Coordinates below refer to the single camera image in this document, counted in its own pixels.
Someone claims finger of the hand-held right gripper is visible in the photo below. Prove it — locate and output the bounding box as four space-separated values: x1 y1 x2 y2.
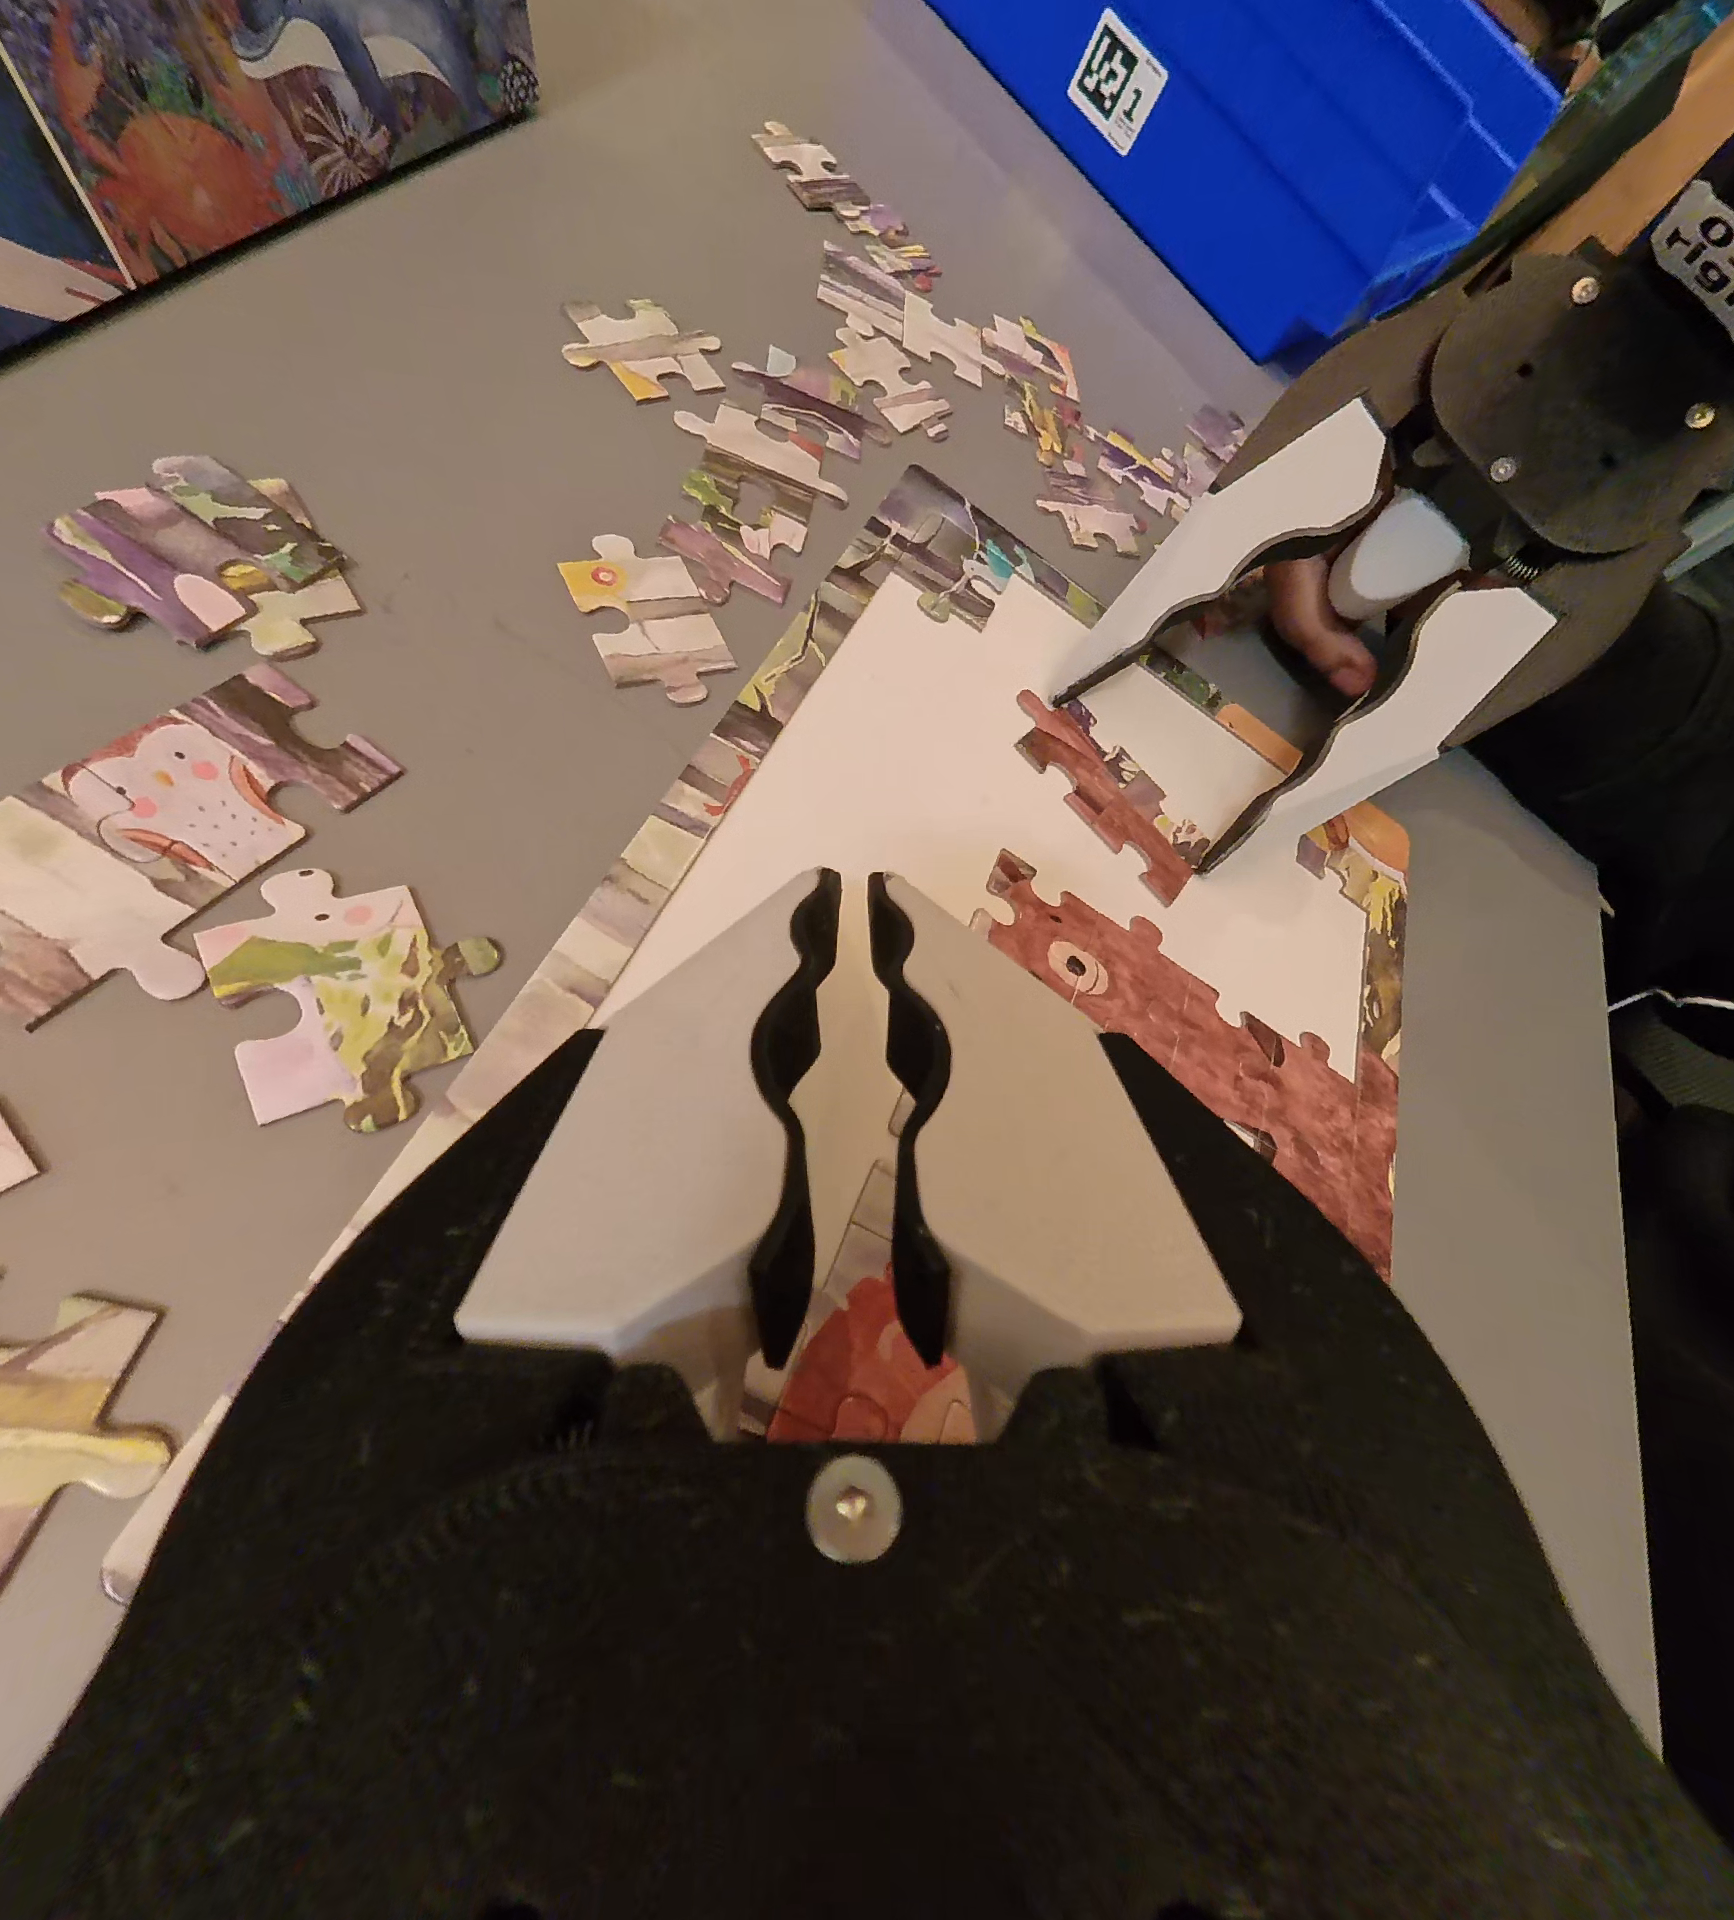
1200 585 1554 875
1051 399 1398 712

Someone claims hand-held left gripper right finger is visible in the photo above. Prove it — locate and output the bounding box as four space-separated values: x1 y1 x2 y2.
867 870 1248 1429

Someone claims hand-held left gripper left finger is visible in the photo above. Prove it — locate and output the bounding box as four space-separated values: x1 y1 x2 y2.
451 867 845 1436

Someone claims orange yellow puzzle piece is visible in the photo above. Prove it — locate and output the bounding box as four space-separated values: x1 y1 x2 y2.
1295 802 1412 935

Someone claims dark teal spot puzzle piece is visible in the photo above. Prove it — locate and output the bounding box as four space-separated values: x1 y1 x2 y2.
916 537 1029 634

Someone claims dark brown puzzle piece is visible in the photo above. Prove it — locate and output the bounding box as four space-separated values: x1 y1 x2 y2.
1015 686 1165 830

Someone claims reddish brown puzzle piece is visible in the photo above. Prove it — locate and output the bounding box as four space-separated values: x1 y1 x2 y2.
1092 749 1218 905

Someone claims lion jigsaw puzzle board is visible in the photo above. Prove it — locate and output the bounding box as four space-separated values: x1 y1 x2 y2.
100 464 1412 1609

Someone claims pile of puzzle pieces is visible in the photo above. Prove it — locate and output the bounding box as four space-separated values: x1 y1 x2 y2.
0 119 1255 1136

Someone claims tree branch puzzle piece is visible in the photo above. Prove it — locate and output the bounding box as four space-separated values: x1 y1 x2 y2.
0 1257 179 1622

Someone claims person's right forearm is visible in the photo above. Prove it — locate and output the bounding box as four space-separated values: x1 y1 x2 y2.
1459 562 1734 1149

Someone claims person's right hand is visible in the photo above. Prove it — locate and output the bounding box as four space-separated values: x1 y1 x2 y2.
1262 558 1389 702

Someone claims joined brown bear puzzle section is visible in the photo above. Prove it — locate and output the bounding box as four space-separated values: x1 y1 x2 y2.
973 846 1405 1280

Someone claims wooden beam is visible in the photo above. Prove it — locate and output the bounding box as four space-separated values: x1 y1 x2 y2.
1535 0 1734 264

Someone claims blue bin with white label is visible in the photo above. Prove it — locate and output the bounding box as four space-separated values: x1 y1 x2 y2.
925 0 1570 371

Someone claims space print puzzle box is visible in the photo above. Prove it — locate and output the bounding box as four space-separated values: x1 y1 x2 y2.
0 0 542 401

